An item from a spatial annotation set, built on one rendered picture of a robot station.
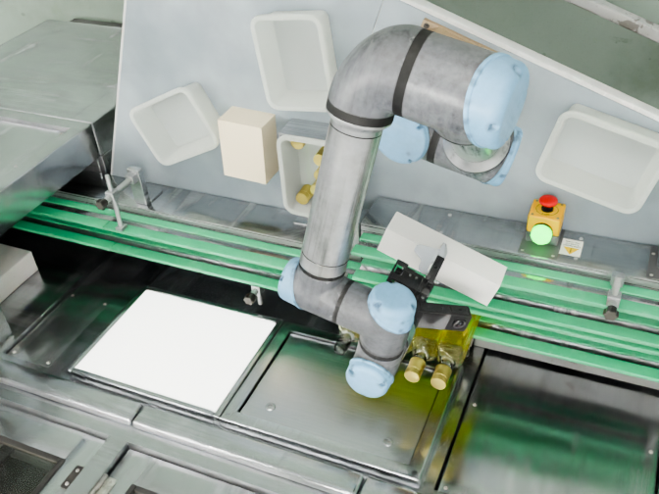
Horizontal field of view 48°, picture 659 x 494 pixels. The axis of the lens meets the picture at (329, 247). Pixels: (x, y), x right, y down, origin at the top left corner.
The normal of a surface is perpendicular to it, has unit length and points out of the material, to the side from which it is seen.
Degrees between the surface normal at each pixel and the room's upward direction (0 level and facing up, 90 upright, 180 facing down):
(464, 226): 90
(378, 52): 46
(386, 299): 90
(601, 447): 90
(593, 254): 90
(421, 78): 25
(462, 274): 0
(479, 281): 0
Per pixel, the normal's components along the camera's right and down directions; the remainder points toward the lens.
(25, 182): 0.92, 0.19
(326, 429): -0.06, -0.80
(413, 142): -0.53, 0.51
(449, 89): -0.33, 0.21
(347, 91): -0.65, 0.31
